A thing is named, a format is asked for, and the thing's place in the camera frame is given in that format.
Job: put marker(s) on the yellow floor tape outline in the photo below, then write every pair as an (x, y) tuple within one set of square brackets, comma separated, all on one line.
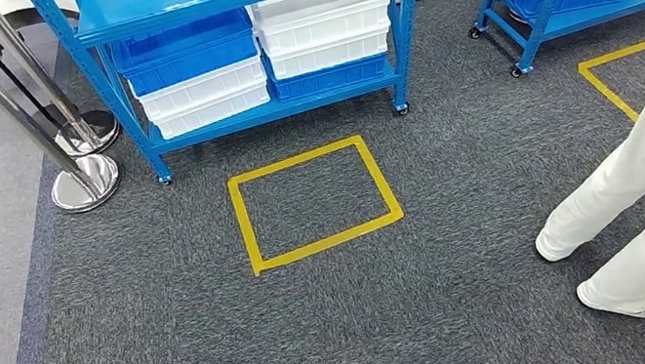
[(324, 249), (601, 84)]

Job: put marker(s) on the dark stanchion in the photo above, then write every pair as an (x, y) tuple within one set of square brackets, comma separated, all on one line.
[(91, 131)]

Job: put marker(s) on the chrome stanchion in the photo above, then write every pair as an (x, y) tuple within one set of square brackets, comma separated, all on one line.
[(80, 182)]

